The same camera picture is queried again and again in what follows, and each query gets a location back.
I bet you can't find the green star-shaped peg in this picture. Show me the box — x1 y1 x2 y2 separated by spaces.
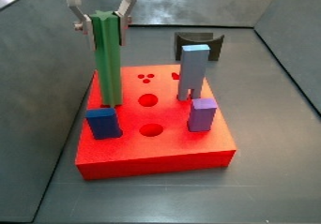
90 10 123 107

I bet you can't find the red shape sorter board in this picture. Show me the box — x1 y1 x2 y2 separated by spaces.
75 65 237 180

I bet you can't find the black curved holder stand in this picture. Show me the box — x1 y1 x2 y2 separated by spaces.
174 32 225 61

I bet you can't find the light blue tall peg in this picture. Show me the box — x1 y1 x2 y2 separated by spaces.
178 44 211 100

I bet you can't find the dark blue rectangular peg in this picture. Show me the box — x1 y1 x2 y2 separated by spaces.
86 108 123 140

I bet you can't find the purple cylinder peg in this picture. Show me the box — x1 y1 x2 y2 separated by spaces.
187 98 218 132

